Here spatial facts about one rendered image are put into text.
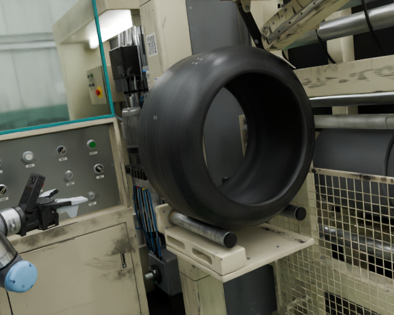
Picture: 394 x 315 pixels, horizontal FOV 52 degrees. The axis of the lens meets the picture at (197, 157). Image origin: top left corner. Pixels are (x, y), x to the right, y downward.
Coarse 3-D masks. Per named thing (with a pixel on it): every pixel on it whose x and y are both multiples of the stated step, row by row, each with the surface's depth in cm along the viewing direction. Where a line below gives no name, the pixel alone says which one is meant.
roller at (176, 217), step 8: (176, 216) 140; (184, 216) 137; (184, 224) 135; (192, 224) 131; (200, 224) 128; (208, 224) 126; (200, 232) 127; (208, 232) 123; (216, 232) 119; (224, 232) 117; (232, 232) 117; (216, 240) 119; (224, 240) 116; (232, 240) 116
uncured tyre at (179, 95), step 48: (240, 48) 117; (192, 96) 108; (240, 96) 148; (288, 96) 139; (144, 144) 120; (192, 144) 108; (288, 144) 145; (192, 192) 111; (240, 192) 149; (288, 192) 127
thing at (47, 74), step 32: (0, 0) 140; (32, 0) 145; (64, 0) 150; (0, 32) 140; (32, 32) 146; (64, 32) 151; (96, 32) 157; (0, 64) 141; (32, 64) 146; (64, 64) 152; (96, 64) 158; (0, 96) 142; (32, 96) 147; (64, 96) 153; (96, 96) 159; (0, 128) 143; (32, 128) 147
